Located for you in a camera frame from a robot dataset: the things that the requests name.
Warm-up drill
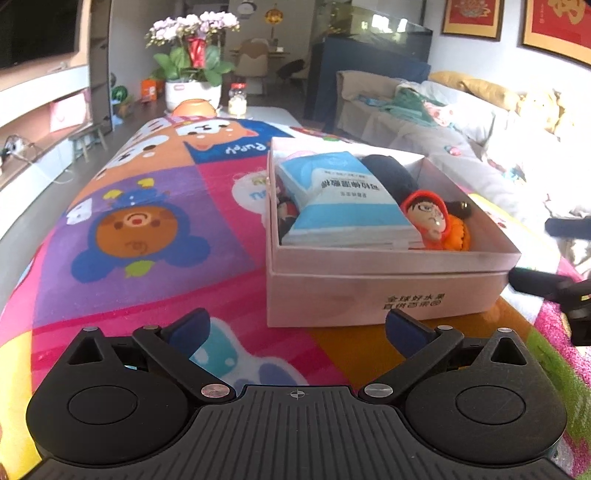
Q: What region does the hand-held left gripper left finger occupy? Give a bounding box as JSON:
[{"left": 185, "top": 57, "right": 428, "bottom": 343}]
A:
[{"left": 65, "top": 307, "right": 234, "bottom": 402}]

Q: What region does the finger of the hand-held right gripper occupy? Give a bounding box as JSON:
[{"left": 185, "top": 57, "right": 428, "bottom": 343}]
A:
[
  {"left": 544, "top": 216, "right": 591, "bottom": 239},
  {"left": 508, "top": 266, "right": 591, "bottom": 347}
]

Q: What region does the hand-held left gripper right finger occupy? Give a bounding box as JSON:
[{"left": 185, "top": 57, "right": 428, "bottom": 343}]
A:
[{"left": 362, "top": 308, "right": 529, "bottom": 402}]

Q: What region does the pink cardboard box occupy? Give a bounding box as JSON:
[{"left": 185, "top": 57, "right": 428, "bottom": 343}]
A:
[{"left": 265, "top": 136, "right": 523, "bottom": 329}]

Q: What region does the red hooded figurine keychain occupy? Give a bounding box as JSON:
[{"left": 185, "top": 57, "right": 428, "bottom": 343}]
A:
[{"left": 399, "top": 190, "right": 456, "bottom": 253}]

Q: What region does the blue white tissue packet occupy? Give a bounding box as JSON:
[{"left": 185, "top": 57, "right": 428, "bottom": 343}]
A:
[{"left": 276, "top": 151, "right": 424, "bottom": 250}]

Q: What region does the small doll keychain bundle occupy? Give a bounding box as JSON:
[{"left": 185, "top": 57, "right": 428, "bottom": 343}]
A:
[{"left": 276, "top": 178, "right": 301, "bottom": 239}]

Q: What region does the black plush toy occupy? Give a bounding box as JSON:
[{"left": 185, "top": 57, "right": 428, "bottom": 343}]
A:
[{"left": 360, "top": 154, "right": 419, "bottom": 204}]

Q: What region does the colourful cartoon play mat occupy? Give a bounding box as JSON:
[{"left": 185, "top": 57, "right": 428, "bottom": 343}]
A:
[{"left": 0, "top": 115, "right": 591, "bottom": 480}]

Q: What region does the yellow duck plush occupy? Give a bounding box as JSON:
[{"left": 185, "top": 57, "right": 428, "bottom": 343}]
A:
[{"left": 516, "top": 90, "right": 562, "bottom": 135}]

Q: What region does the grey sofa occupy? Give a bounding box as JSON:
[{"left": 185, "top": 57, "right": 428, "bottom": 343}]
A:
[{"left": 335, "top": 69, "right": 591, "bottom": 260}]

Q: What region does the yellow pillow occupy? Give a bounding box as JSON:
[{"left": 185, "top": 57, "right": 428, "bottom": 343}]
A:
[{"left": 429, "top": 71, "right": 520, "bottom": 112}]

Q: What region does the green pink clothes pile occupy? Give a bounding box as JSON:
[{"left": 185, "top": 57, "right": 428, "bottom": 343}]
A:
[{"left": 360, "top": 87, "right": 444, "bottom": 128}]

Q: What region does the wooden stool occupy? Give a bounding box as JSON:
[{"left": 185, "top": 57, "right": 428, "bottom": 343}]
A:
[{"left": 68, "top": 124, "right": 110, "bottom": 162}]

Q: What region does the orange pumpkin bucket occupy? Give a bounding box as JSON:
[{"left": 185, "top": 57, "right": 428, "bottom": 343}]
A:
[{"left": 172, "top": 98, "right": 217, "bottom": 117}]

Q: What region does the clear jar with red lid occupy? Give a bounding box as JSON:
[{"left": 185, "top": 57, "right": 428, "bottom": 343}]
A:
[{"left": 228, "top": 83, "right": 249, "bottom": 116}]

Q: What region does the pink orchid in white pot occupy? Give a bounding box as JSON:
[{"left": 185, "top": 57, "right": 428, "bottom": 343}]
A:
[{"left": 145, "top": 11, "right": 241, "bottom": 112}]

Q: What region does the orange carton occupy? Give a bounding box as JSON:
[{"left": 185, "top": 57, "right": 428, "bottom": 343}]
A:
[{"left": 141, "top": 78, "right": 165, "bottom": 103}]

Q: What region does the pink paper bag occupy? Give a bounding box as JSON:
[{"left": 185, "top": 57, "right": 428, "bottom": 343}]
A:
[{"left": 48, "top": 91, "right": 89, "bottom": 133}]

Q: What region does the dark blue cabinet with tank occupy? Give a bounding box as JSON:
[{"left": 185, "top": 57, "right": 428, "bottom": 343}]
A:
[{"left": 302, "top": 0, "right": 434, "bottom": 135}]

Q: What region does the beige dining chair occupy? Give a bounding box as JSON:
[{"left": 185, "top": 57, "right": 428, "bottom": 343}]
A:
[{"left": 238, "top": 39, "right": 271, "bottom": 96}]

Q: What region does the black chair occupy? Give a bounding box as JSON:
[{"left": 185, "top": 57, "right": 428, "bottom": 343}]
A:
[{"left": 277, "top": 58, "right": 308, "bottom": 91}]

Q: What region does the white wooden television cabinet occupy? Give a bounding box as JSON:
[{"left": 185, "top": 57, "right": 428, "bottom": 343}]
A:
[{"left": 0, "top": 60, "right": 114, "bottom": 241}]

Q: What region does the black television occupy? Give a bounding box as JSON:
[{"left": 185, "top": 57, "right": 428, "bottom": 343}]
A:
[{"left": 0, "top": 0, "right": 82, "bottom": 70}]

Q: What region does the red framed wall picture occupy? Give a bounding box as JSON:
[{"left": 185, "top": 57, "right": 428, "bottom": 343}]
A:
[
  {"left": 441, "top": 0, "right": 504, "bottom": 44},
  {"left": 522, "top": 0, "right": 591, "bottom": 70}
]

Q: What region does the power strip with cables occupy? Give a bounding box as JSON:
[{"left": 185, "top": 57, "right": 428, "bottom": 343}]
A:
[{"left": 0, "top": 134, "right": 38, "bottom": 162}]

